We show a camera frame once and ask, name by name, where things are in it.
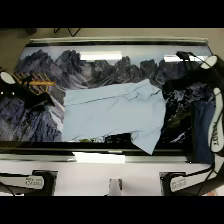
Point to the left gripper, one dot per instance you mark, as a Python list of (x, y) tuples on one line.
[(41, 100)]

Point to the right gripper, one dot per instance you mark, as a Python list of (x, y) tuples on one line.
[(176, 87)]

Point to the light blue shirt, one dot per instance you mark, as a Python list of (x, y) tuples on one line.
[(113, 113)]

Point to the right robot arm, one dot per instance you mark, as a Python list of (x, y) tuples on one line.
[(216, 123)]

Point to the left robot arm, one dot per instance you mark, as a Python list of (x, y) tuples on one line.
[(15, 89)]

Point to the dark blue garment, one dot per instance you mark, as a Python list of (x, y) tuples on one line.
[(201, 130)]

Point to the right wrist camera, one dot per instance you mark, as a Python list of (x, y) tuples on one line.
[(184, 56)]

